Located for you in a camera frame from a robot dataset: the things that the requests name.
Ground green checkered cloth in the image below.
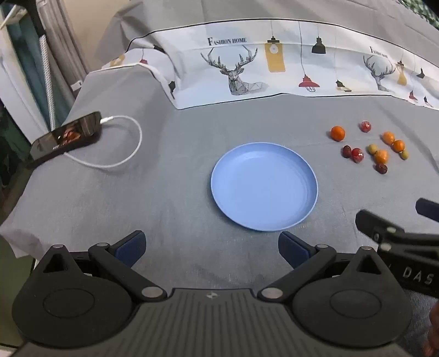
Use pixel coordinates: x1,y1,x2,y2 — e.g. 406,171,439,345
401,0,439,26

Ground black wand with braided hose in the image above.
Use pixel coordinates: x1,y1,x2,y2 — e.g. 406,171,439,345
27,0,57,129

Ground white charging cable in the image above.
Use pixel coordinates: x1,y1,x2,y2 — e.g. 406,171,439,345
65,116,143,169

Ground blue plate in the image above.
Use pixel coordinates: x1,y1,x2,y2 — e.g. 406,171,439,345
210,142,319,231

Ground black smartphone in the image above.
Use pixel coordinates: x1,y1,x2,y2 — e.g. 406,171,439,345
29,111,103,169

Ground white frame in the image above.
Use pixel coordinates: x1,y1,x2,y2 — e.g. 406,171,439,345
0,31,52,136

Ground person's right hand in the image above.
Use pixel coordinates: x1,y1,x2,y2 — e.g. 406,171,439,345
423,300,439,357

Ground phone holder gooseneck stand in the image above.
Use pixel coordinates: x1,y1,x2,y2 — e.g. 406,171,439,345
34,0,91,104

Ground grey bed sheet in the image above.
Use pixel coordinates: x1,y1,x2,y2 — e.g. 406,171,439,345
0,63,439,357

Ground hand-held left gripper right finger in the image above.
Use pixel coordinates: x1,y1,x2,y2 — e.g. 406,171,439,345
257,231,395,303

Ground teal curtain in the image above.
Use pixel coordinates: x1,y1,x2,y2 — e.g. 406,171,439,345
9,21,47,115

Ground white plastic hanger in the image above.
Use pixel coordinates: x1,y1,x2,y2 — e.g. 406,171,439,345
0,7,30,30

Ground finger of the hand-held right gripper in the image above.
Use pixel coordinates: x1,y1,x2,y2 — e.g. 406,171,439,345
356,209,439,256
416,198,439,217

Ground grey quilt with deer print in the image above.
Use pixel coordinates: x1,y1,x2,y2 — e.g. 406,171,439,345
94,0,439,111

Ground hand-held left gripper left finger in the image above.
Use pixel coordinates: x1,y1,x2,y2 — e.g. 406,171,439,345
32,231,168,303

